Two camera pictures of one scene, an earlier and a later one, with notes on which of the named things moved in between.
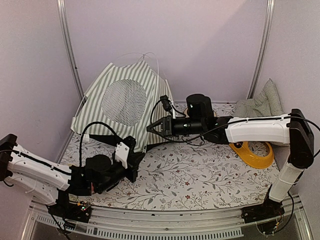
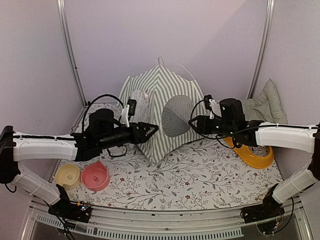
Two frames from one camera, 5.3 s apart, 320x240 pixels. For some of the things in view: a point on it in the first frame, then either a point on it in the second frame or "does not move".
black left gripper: (133, 162) → (141, 137)
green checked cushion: (267, 103) does not move
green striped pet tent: (122, 102) → (169, 99)
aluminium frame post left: (62, 13) does not move
